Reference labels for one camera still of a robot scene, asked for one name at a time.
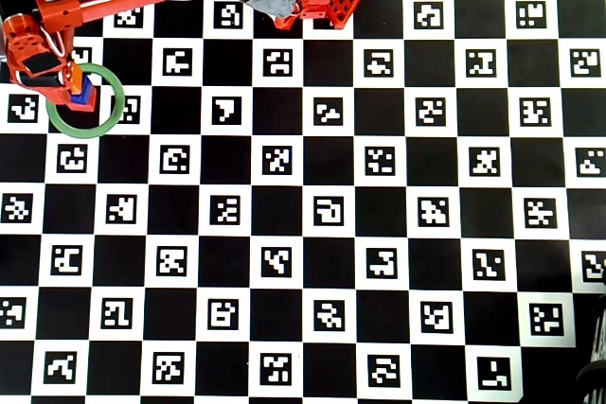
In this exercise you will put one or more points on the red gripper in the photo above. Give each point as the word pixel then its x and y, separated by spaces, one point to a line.
pixel 47 79

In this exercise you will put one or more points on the red cube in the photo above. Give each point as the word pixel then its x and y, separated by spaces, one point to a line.
pixel 90 102

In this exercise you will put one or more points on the black ribbed holder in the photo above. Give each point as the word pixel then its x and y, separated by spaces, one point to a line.
pixel 597 375

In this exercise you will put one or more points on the blue cube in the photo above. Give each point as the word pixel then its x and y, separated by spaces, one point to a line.
pixel 84 94

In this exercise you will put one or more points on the black white marker mat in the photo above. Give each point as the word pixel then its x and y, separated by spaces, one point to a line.
pixel 303 233

